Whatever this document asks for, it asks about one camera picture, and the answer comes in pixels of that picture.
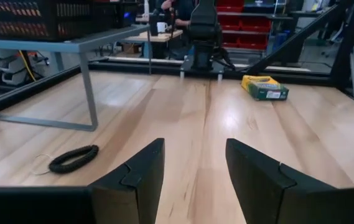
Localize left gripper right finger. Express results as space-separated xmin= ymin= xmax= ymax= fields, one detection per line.
xmin=225 ymin=138 xmax=354 ymax=224

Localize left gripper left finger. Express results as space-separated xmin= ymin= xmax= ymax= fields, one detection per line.
xmin=0 ymin=138 xmax=166 ymax=224

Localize Crayola crayon box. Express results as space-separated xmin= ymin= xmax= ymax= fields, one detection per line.
xmin=241 ymin=75 xmax=290 ymax=101

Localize grey metal shelf riser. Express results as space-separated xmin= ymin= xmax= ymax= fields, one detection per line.
xmin=0 ymin=24 xmax=152 ymax=133

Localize red storage bins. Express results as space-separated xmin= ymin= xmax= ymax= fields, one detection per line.
xmin=216 ymin=0 xmax=273 ymax=51

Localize wooden background table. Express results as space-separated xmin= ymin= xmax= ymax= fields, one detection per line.
xmin=123 ymin=29 xmax=184 ymax=60

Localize white mug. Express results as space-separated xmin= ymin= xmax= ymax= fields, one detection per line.
xmin=156 ymin=21 xmax=169 ymax=34

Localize person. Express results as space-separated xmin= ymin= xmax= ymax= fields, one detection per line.
xmin=160 ymin=0 xmax=197 ymax=29

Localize black coil bracelet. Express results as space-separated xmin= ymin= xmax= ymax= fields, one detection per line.
xmin=30 ymin=144 xmax=100 ymax=176

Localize black table frame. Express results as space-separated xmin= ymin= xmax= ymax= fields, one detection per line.
xmin=0 ymin=0 xmax=354 ymax=122

